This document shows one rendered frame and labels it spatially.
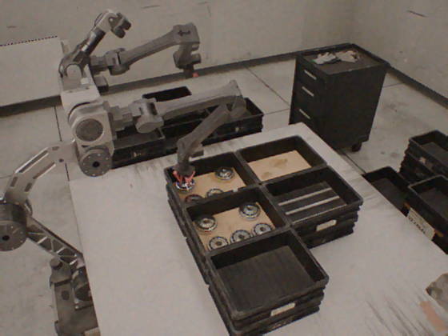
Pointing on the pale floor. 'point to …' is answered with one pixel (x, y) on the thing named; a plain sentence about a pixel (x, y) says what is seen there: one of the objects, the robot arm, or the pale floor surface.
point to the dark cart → (338, 95)
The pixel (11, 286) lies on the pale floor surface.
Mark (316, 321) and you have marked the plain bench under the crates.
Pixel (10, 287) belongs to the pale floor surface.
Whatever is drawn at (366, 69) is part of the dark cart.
